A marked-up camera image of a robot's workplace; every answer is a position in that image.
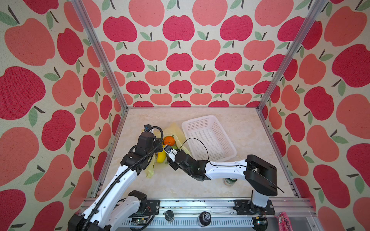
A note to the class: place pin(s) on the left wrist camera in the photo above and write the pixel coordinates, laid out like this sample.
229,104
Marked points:
148,128

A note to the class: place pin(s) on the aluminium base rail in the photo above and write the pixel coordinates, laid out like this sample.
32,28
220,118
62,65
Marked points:
196,214

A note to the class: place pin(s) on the right aluminium corner post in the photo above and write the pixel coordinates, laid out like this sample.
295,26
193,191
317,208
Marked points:
307,24

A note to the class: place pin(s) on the small grey knob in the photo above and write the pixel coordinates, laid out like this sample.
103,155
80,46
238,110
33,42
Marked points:
169,215

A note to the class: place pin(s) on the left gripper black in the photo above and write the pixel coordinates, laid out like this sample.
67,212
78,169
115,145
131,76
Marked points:
157,141

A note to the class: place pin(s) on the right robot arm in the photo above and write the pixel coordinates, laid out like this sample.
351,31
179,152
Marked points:
261,175

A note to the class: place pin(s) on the yellow elongated toy fruit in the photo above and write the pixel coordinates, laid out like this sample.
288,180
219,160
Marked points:
161,157

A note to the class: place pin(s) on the black round knob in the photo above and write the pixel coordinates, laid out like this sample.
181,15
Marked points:
204,219

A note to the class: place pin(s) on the white plastic basket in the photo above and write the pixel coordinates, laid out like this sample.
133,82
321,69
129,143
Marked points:
207,139

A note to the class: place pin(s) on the aluminium corner post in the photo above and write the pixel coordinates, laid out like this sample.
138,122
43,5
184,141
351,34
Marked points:
99,51
307,24

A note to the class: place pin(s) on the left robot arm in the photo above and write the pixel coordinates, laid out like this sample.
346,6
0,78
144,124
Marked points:
115,187

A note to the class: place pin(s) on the green drink can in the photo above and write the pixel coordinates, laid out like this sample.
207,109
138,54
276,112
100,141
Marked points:
229,182

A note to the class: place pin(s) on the orange toy fruit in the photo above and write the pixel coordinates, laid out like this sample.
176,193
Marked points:
169,140

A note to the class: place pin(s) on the pink snack packet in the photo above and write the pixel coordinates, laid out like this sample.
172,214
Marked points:
284,223

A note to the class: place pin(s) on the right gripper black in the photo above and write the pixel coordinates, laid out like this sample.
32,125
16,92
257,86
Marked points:
170,163

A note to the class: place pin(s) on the left aluminium corner post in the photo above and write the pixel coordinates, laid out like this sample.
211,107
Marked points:
99,51

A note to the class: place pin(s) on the yellow plastic bag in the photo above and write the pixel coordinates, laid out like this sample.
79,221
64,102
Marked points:
174,137

